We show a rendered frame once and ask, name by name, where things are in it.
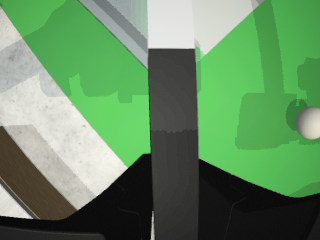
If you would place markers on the green putting mat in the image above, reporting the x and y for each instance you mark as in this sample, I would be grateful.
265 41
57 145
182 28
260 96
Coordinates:
250 87

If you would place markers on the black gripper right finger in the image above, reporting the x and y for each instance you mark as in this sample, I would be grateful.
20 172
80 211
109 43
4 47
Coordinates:
231 208

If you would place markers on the red putter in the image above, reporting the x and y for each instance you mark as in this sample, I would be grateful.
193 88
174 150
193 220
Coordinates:
173 119

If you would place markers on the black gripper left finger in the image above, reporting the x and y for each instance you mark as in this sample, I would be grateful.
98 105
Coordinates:
122 212

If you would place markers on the white ball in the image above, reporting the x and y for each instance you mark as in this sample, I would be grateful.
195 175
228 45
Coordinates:
307 122

